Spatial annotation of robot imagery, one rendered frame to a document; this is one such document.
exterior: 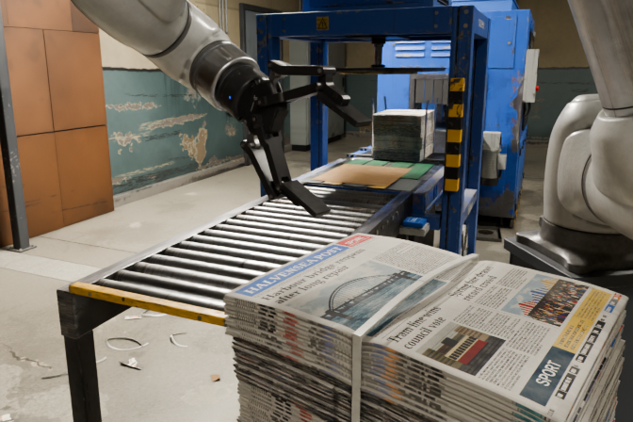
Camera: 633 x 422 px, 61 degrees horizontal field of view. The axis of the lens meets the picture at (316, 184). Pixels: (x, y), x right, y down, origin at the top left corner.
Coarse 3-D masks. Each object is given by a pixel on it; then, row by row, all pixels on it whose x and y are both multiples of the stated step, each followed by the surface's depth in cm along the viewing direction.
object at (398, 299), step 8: (464, 256) 71; (472, 256) 72; (448, 264) 67; (456, 264) 67; (432, 272) 63; (440, 272) 64; (424, 280) 61; (408, 288) 59; (416, 288) 59; (400, 296) 57; (408, 296) 58; (392, 304) 56; (384, 312) 55; (368, 320) 53; (376, 320) 53; (360, 328) 52; (368, 328) 52
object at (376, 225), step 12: (408, 192) 225; (396, 204) 205; (408, 204) 219; (372, 216) 189; (384, 216) 189; (396, 216) 202; (408, 216) 221; (360, 228) 175; (372, 228) 175; (384, 228) 188; (396, 228) 203
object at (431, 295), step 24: (480, 264) 70; (432, 288) 63; (456, 288) 62; (360, 312) 56; (408, 312) 56; (336, 336) 53; (384, 336) 51; (336, 360) 54; (384, 360) 50; (336, 384) 55; (384, 384) 50; (336, 408) 55; (360, 408) 53; (384, 408) 51
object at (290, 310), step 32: (320, 256) 73; (352, 256) 73; (384, 256) 73; (416, 256) 73; (256, 288) 64; (288, 288) 63; (320, 288) 63; (352, 288) 63; (384, 288) 63; (256, 320) 60; (288, 320) 57; (320, 320) 55; (256, 352) 62; (288, 352) 58; (320, 352) 55; (256, 384) 63; (288, 384) 59; (320, 384) 56; (256, 416) 64; (288, 416) 60; (320, 416) 57
